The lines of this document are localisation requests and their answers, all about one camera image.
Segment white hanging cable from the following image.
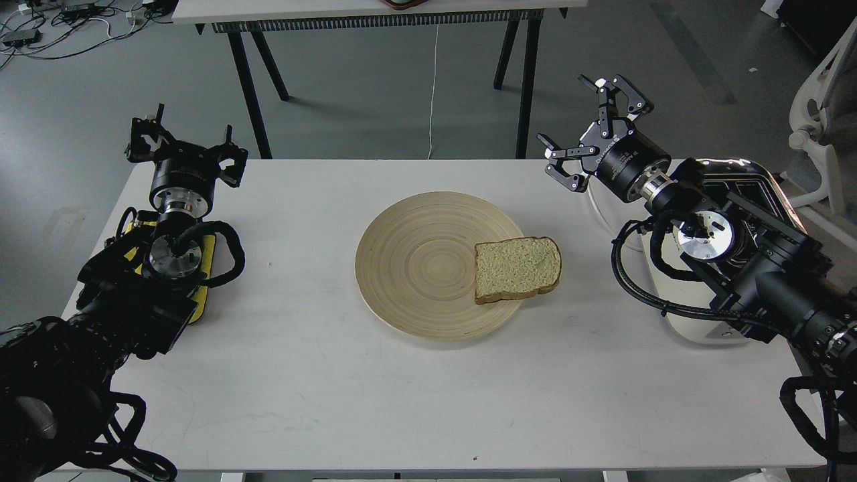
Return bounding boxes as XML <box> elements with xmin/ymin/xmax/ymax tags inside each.
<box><xmin>427</xmin><ymin>24</ymin><xmax>441</xmax><ymax>160</ymax></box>

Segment background table with black legs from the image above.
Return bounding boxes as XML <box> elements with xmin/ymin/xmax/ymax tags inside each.
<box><xmin>171</xmin><ymin>1</ymin><xmax>587</xmax><ymax>159</ymax></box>

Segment brown object on background table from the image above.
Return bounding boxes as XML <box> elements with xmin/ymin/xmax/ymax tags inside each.
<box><xmin>382</xmin><ymin>0</ymin><xmax>426</xmax><ymax>10</ymax></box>

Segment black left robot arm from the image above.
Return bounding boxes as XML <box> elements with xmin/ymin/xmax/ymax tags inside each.
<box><xmin>2</xmin><ymin>112</ymin><xmax>248</xmax><ymax>481</ymax></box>

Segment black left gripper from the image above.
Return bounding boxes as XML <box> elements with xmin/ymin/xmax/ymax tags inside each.
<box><xmin>125</xmin><ymin>104</ymin><xmax>248</xmax><ymax>206</ymax></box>

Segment cables and power strips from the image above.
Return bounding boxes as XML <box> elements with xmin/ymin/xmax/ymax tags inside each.
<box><xmin>0</xmin><ymin>0</ymin><xmax>179</xmax><ymax>70</ymax></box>

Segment round wooden plate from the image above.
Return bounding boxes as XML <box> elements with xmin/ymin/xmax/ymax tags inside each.
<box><xmin>354</xmin><ymin>191</ymin><xmax>523</xmax><ymax>341</ymax></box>

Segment white toaster power cable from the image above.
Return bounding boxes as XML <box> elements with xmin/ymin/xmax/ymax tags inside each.
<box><xmin>587</xmin><ymin>175</ymin><xmax>647</xmax><ymax>252</ymax></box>

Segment yellow object under left arm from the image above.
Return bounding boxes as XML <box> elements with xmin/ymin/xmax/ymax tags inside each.
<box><xmin>116</xmin><ymin>211</ymin><xmax>217</xmax><ymax>325</ymax></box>

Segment slice of bread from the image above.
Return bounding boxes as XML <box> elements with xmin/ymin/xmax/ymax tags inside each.
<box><xmin>475</xmin><ymin>237</ymin><xmax>562</xmax><ymax>305</ymax></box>

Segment white office chair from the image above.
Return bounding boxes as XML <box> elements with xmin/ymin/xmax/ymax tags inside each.
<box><xmin>789</xmin><ymin>20</ymin><xmax>856</xmax><ymax>217</ymax></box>

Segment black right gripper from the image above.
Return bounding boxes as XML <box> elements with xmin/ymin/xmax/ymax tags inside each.
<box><xmin>538</xmin><ymin>74</ymin><xmax>672</xmax><ymax>204</ymax></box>

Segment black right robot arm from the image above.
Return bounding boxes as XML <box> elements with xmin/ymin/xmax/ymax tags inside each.
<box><xmin>538</xmin><ymin>74</ymin><xmax>856</xmax><ymax>481</ymax></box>

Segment white chrome toaster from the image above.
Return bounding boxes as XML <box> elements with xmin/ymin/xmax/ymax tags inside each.
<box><xmin>640</xmin><ymin>159</ymin><xmax>806</xmax><ymax>345</ymax></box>

